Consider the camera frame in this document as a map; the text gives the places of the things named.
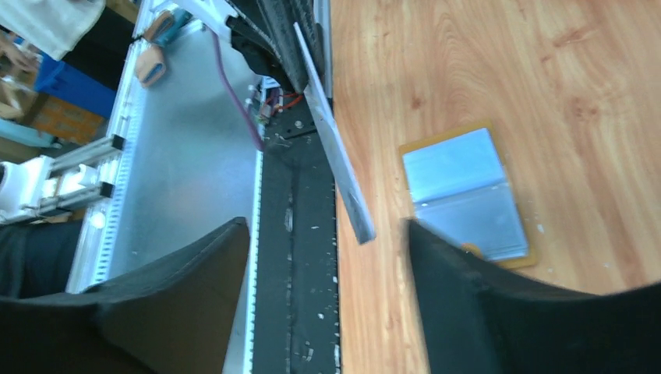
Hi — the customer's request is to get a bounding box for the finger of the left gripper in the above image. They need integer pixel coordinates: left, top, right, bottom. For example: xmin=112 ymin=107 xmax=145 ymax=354
xmin=229 ymin=0 xmax=310 ymax=94
xmin=292 ymin=0 xmax=333 ymax=98

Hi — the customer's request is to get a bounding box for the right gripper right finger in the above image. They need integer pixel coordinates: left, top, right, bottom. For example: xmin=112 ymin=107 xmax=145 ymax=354
xmin=406 ymin=219 xmax=660 ymax=373

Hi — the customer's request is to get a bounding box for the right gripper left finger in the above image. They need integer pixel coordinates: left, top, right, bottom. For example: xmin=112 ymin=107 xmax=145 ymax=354
xmin=1 ymin=217 xmax=250 ymax=373

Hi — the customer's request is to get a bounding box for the silver grey card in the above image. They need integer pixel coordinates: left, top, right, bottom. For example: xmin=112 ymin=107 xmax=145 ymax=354
xmin=294 ymin=23 xmax=376 ymax=245

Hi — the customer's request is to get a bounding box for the yellow leather card holder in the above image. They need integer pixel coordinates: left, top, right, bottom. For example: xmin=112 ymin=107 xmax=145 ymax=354
xmin=398 ymin=120 xmax=538 ymax=269

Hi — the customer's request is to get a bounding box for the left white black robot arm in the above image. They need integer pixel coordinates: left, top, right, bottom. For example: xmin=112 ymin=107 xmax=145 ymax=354
xmin=176 ymin=0 xmax=332 ymax=98

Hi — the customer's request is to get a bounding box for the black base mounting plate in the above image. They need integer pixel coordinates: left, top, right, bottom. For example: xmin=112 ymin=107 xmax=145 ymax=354
xmin=249 ymin=89 xmax=341 ymax=373

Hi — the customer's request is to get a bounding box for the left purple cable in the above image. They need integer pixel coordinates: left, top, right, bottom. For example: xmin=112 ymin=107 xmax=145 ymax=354
xmin=211 ymin=30 xmax=267 ymax=152

